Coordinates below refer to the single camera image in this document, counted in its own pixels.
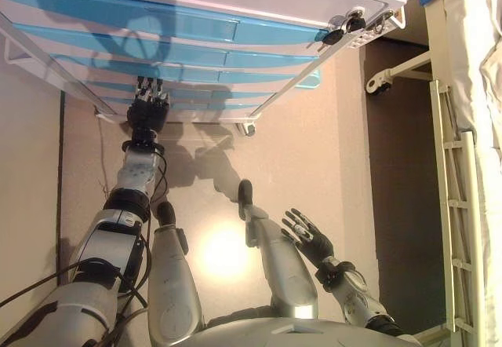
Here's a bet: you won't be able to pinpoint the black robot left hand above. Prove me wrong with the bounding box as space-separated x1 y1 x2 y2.
125 75 172 133

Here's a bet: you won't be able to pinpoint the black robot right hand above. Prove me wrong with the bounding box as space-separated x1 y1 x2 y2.
280 207 337 272

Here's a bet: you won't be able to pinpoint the white cart drawer blue front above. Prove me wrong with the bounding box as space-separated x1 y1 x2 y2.
50 50 318 87

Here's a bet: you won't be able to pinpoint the light blue plastic bin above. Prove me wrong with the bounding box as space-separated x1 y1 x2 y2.
292 68 322 91

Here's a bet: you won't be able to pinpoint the bed caster wheel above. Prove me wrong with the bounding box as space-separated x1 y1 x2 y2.
366 72 393 97

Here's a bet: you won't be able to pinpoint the black cart keys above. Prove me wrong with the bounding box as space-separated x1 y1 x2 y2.
321 7 369 48

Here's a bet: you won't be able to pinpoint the white mesh basket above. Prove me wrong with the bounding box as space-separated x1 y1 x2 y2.
348 7 407 52

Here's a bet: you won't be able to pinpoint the silver cart side latch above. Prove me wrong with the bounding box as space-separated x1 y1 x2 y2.
370 9 393 34

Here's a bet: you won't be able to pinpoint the white hospital bed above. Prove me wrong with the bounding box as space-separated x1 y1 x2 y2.
366 0 502 347

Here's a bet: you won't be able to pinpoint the thin floor cable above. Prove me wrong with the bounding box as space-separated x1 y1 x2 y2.
96 117 110 199

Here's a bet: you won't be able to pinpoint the cream bed side rail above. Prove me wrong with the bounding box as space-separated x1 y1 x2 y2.
429 79 491 334

